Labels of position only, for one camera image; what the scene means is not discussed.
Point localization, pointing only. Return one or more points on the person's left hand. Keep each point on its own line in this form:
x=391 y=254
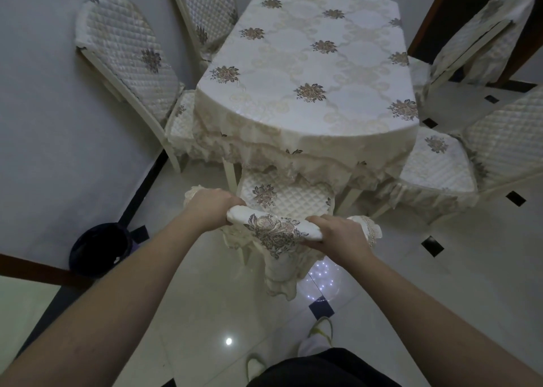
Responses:
x=208 y=208

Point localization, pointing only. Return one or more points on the person's right hand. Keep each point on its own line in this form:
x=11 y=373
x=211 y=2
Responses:
x=343 y=238

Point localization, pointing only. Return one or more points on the person's right thumb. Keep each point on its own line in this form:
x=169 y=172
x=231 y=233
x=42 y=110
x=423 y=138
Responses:
x=314 y=241

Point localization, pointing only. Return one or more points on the chair with large floral cover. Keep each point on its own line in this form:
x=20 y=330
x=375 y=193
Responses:
x=275 y=230

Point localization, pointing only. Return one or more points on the person's left forearm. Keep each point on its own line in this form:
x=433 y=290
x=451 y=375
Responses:
x=114 y=302

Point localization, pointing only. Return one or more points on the person's right forearm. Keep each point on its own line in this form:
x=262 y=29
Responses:
x=428 y=319

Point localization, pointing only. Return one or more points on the person's white right slipper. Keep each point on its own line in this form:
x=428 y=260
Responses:
x=316 y=336

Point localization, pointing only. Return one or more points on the person's white slipper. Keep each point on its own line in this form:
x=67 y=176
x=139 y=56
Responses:
x=316 y=336
x=256 y=367

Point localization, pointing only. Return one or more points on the person's black trousers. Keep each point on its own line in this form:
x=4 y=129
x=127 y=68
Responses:
x=326 y=369

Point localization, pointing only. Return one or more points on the person's white left slipper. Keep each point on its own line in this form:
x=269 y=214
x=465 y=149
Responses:
x=256 y=367

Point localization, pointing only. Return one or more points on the white chair with quilted cover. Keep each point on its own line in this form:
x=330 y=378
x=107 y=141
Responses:
x=208 y=9
x=445 y=166
x=131 y=60
x=475 y=43

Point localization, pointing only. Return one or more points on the cream floral tablecloth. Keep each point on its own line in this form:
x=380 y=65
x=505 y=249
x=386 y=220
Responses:
x=305 y=85

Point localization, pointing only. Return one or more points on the black waste bin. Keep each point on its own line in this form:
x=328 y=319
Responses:
x=99 y=251

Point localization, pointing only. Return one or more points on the brown wooden door threshold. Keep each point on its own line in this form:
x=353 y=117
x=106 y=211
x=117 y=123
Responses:
x=38 y=270

